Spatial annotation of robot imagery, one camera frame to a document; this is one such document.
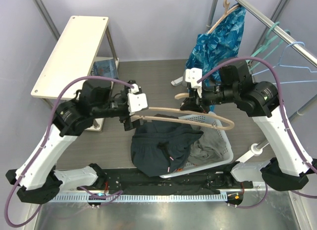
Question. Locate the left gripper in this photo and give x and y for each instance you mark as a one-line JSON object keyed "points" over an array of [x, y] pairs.
{"points": [[128, 124]]}

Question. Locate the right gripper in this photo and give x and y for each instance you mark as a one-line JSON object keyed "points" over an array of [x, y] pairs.
{"points": [[194, 103]]}

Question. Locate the dark navy shorts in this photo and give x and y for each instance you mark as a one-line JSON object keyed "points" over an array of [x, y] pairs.
{"points": [[159, 147]]}

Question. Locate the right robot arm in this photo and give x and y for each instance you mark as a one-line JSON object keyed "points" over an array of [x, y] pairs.
{"points": [[263, 102]]}

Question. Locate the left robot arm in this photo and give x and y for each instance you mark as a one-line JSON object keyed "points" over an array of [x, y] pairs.
{"points": [[37, 180]]}

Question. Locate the blue floral shorts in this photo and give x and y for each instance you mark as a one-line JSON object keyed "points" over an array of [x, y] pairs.
{"points": [[213, 53]]}

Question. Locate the light blue hanger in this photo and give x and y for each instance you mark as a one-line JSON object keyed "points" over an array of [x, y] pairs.
{"points": [[279, 64]]}

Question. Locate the beige wooden hanger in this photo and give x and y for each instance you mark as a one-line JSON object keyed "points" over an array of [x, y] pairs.
{"points": [[227, 10]]}

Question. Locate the teal plastic hanger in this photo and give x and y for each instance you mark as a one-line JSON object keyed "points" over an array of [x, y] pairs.
{"points": [[267, 42]]}

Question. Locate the grey cloth in basket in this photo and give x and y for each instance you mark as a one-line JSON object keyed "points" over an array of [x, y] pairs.
{"points": [[207, 148]]}

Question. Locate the blue book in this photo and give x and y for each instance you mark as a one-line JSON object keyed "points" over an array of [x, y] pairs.
{"points": [[105, 68]]}

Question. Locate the white laundry basket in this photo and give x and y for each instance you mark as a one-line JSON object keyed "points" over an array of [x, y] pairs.
{"points": [[226, 152]]}

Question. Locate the metal clothes rack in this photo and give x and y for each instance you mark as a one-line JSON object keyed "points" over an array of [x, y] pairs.
{"points": [[303, 52]]}

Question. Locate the white side shelf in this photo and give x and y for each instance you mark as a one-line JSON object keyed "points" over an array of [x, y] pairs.
{"points": [[73, 55]]}

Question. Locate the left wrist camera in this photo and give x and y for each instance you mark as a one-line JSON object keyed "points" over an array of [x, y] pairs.
{"points": [[137, 101]]}

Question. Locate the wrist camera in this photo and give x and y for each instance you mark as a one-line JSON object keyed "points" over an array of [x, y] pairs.
{"points": [[137, 101], [190, 80]]}

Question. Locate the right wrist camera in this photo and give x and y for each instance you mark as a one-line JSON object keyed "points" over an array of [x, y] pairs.
{"points": [[190, 80]]}

